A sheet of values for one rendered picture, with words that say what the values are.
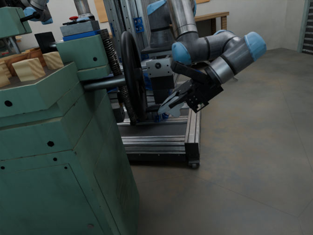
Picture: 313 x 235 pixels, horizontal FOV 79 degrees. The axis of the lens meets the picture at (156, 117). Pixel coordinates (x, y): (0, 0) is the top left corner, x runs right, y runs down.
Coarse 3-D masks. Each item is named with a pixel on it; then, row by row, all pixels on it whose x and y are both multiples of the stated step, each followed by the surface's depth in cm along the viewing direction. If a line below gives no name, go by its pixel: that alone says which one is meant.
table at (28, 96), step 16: (64, 64) 57; (16, 80) 47; (32, 80) 43; (48, 80) 44; (64, 80) 51; (80, 80) 60; (0, 96) 40; (16, 96) 40; (32, 96) 40; (48, 96) 43; (0, 112) 42; (16, 112) 42
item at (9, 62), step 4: (20, 56) 55; (24, 56) 57; (8, 60) 52; (12, 60) 52; (16, 60) 53; (20, 60) 55; (8, 64) 52; (8, 68) 53; (12, 68) 53; (12, 72) 53
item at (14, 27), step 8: (0, 8) 51; (8, 8) 51; (16, 8) 54; (0, 16) 52; (8, 16) 52; (16, 16) 54; (24, 16) 57; (0, 24) 53; (8, 24) 53; (16, 24) 53; (24, 24) 57; (0, 32) 54; (8, 32) 54; (16, 32) 54; (24, 32) 56; (16, 40) 58
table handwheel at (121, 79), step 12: (132, 36) 62; (132, 48) 61; (132, 60) 62; (132, 72) 50; (84, 84) 63; (96, 84) 63; (108, 84) 63; (120, 84) 64; (132, 84) 51; (144, 84) 77; (132, 96) 52; (144, 96) 75; (144, 108) 70
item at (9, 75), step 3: (0, 63) 51; (3, 63) 52; (3, 66) 51; (6, 66) 52; (3, 69) 51; (6, 69) 52; (6, 72) 52; (9, 72) 53; (6, 75) 52; (9, 75) 53
